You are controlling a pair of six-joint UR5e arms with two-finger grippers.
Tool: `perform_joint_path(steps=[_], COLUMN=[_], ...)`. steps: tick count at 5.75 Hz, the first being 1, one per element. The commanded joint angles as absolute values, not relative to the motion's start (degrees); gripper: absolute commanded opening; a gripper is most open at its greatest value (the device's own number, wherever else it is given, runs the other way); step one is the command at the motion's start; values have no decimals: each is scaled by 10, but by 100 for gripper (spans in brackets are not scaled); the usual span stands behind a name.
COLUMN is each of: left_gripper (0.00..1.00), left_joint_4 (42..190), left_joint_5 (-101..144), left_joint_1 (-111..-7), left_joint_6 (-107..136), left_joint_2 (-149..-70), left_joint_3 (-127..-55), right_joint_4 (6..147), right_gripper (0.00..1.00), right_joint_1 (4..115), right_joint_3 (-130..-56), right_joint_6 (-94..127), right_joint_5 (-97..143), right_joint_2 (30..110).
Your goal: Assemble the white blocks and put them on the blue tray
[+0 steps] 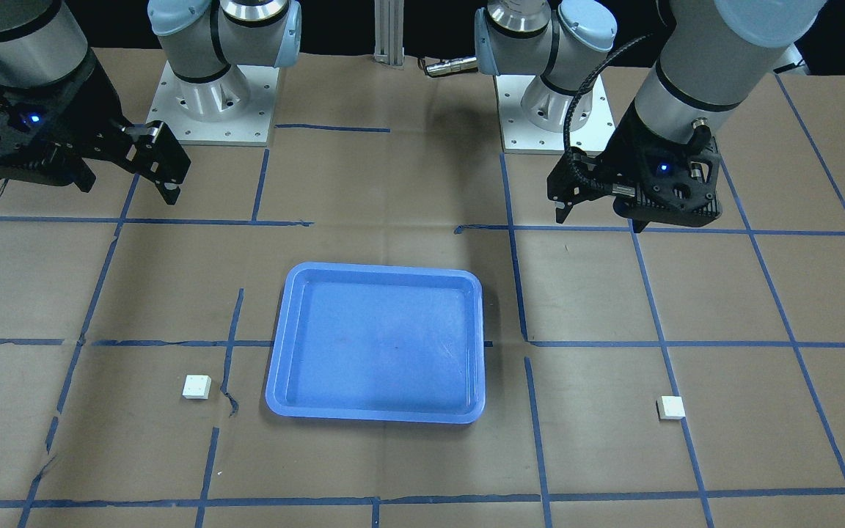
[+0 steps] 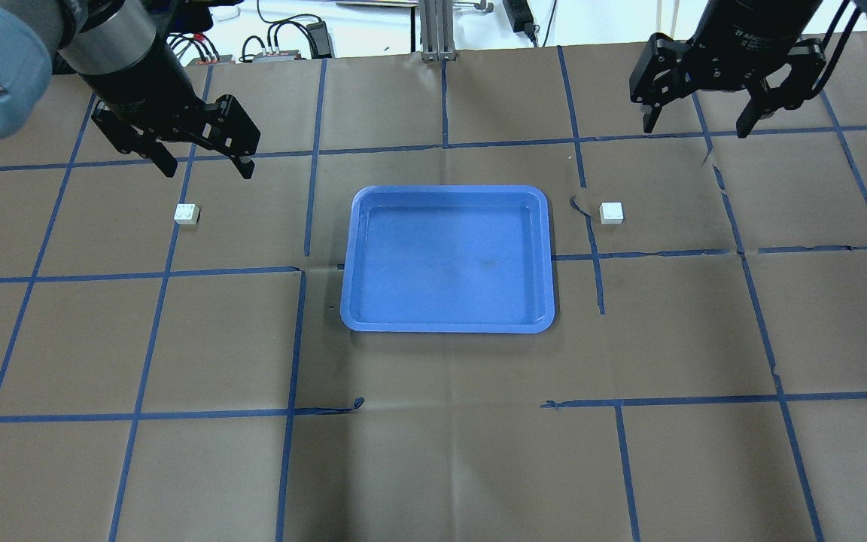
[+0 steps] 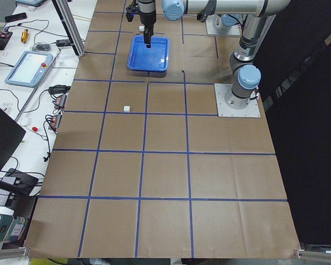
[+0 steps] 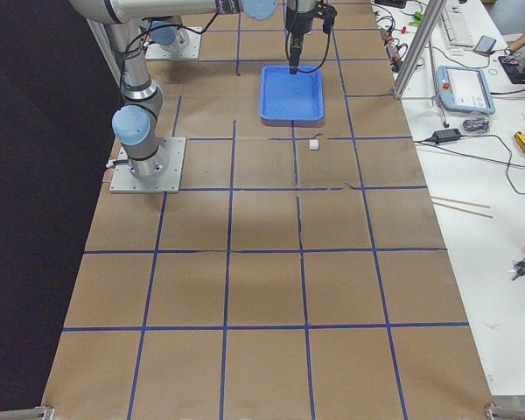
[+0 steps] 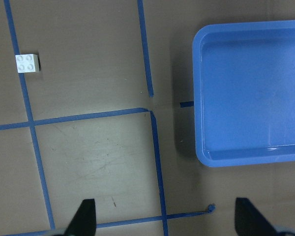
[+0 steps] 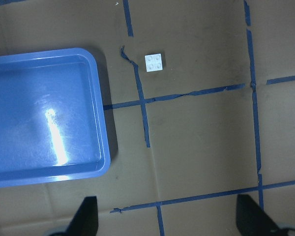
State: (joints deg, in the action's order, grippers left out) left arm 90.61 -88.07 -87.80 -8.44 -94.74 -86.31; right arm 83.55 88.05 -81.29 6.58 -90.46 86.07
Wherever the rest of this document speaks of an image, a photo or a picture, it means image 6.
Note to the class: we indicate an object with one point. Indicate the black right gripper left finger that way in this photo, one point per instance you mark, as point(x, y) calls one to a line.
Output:
point(85, 221)

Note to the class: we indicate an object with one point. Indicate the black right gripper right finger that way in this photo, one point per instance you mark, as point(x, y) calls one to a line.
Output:
point(251, 220)

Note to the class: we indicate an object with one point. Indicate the blue plastic tray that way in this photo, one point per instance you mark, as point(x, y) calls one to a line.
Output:
point(52, 123)

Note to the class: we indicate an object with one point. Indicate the white toy block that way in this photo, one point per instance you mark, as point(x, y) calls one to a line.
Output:
point(153, 62)

